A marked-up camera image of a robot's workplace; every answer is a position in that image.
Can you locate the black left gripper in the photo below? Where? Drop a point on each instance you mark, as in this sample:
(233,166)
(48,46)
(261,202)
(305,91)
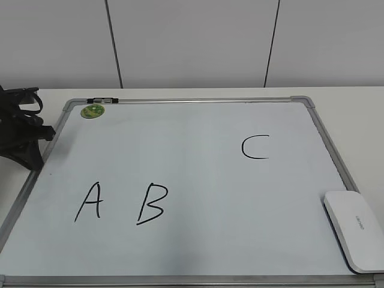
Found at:
(22,128)

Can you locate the white rectangular board eraser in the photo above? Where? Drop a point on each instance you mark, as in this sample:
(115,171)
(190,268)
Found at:
(357,229)

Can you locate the round green magnet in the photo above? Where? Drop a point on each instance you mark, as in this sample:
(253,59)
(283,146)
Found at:
(92,111)

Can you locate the black and silver board clip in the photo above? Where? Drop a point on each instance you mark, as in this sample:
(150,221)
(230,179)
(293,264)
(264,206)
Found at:
(103,100)

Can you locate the whiteboard with grey frame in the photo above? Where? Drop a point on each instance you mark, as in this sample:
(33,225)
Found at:
(195,193)

